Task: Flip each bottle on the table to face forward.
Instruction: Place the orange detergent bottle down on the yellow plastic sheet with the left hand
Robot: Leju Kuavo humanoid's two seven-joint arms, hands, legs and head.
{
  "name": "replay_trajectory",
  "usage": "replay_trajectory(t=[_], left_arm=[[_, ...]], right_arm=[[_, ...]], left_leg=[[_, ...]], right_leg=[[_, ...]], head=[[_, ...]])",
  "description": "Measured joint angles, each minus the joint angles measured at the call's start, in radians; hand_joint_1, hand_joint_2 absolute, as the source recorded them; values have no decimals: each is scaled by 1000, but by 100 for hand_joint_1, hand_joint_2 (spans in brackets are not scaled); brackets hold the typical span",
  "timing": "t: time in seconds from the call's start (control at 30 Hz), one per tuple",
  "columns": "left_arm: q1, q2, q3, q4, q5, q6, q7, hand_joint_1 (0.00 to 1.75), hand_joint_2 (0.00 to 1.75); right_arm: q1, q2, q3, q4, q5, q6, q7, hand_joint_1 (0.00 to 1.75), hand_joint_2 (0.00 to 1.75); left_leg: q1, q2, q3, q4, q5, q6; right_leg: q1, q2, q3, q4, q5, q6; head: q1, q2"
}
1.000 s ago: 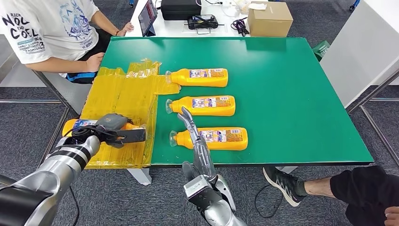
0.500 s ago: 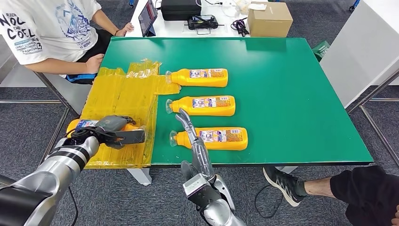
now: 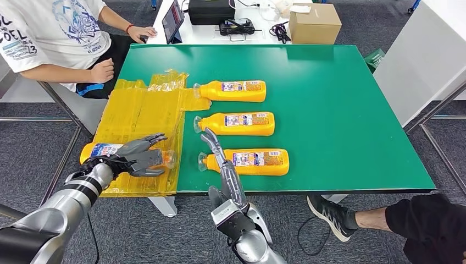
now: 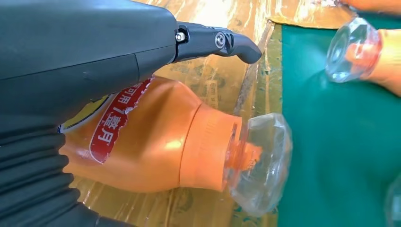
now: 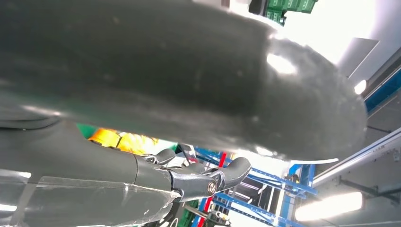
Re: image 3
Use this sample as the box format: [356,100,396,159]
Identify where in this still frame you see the person's left hand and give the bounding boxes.
[127,25,158,45]

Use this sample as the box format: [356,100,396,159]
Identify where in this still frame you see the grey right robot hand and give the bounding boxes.
[200,127,250,219]

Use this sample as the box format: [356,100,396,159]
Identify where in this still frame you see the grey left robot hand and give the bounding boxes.
[115,133,169,178]

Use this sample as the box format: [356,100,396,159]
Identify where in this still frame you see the person's right hand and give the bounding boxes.
[89,58,115,84]

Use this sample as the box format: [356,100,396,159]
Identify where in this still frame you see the orange detergent bottle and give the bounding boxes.
[197,148,290,177]
[79,142,178,170]
[193,80,267,103]
[193,112,275,137]

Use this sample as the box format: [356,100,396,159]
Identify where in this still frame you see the black tablet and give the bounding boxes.
[162,0,185,45]

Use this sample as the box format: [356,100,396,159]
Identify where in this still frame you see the yellow taped cardboard board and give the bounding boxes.
[80,69,213,199]

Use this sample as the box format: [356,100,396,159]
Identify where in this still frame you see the white bench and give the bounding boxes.
[40,81,108,135]

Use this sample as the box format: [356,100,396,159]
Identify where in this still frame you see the white desk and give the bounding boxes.
[145,0,292,46]

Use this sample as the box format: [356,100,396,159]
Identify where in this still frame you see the person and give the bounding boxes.
[306,194,466,264]
[0,0,158,100]

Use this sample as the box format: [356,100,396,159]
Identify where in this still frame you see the black carrying case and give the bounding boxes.
[188,0,236,26]

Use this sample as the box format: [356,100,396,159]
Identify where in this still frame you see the black handheld controller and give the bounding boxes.
[215,18,263,42]

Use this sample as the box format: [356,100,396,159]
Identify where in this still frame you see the clear plastic bag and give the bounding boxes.
[259,0,292,22]

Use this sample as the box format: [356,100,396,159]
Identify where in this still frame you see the brown cardboard box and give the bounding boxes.
[289,3,343,46]

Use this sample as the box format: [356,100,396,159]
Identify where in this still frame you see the green bag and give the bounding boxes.
[364,48,386,74]

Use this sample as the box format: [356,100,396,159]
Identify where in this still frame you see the white side table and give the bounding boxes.
[373,0,466,128]

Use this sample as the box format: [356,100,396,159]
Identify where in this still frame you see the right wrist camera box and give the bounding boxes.
[210,199,257,241]

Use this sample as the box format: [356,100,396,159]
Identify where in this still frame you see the steel frame table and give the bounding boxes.
[0,69,96,221]

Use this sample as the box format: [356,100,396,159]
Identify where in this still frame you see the black floor cable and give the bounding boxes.
[297,216,332,256]

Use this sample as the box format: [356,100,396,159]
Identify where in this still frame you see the black cable bundle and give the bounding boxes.
[269,21,292,45]

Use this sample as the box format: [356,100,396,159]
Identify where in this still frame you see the steel table frame legs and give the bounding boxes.
[404,81,466,196]

